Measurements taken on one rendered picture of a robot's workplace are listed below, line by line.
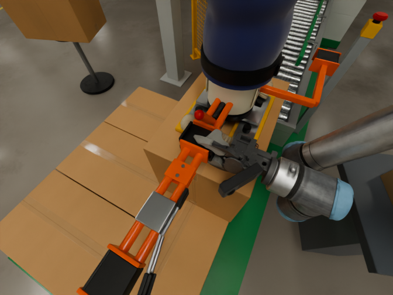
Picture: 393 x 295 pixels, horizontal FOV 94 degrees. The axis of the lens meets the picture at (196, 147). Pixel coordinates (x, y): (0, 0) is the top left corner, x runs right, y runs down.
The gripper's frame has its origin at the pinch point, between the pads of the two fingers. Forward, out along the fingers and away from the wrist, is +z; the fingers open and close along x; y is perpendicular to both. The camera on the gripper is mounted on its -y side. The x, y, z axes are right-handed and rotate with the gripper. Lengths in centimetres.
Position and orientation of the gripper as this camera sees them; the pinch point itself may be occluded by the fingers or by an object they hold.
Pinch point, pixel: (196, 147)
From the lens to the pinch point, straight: 50.1
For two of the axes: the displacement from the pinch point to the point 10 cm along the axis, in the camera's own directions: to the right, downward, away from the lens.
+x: -0.1, -5.3, -8.5
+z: -8.9, -3.9, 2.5
